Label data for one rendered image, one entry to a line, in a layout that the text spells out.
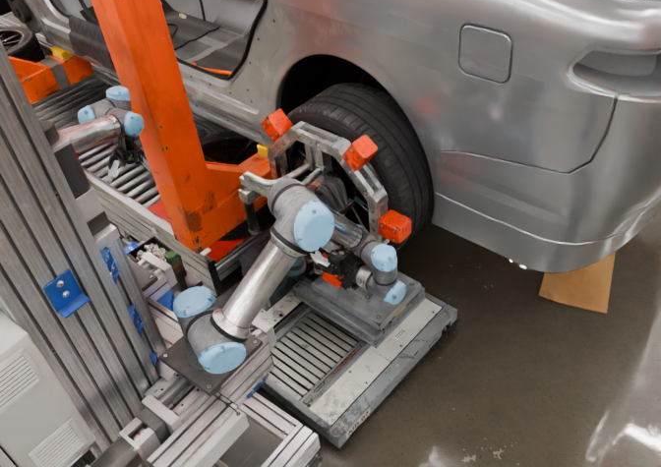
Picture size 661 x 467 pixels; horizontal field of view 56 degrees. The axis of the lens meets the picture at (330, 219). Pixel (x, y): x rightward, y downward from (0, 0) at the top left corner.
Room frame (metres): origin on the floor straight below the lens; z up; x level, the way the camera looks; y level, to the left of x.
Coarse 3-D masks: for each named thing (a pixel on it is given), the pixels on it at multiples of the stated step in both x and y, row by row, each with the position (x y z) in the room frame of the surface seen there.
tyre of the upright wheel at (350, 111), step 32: (320, 96) 2.02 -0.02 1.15; (352, 96) 1.94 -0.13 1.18; (384, 96) 1.93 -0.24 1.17; (352, 128) 1.78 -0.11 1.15; (384, 128) 1.80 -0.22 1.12; (288, 160) 2.05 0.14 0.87; (384, 160) 1.69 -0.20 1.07; (416, 160) 1.74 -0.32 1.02; (416, 192) 1.68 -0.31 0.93; (416, 224) 1.67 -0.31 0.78
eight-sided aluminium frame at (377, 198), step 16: (304, 128) 1.89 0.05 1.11; (288, 144) 1.90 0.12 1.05; (320, 144) 1.78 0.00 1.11; (336, 144) 1.75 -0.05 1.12; (272, 160) 1.97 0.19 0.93; (272, 176) 1.99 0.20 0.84; (352, 176) 1.68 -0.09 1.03; (368, 176) 1.68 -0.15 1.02; (368, 192) 1.63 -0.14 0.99; (384, 192) 1.65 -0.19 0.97; (368, 208) 1.63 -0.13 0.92; (384, 208) 1.64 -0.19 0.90; (384, 240) 1.62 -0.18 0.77
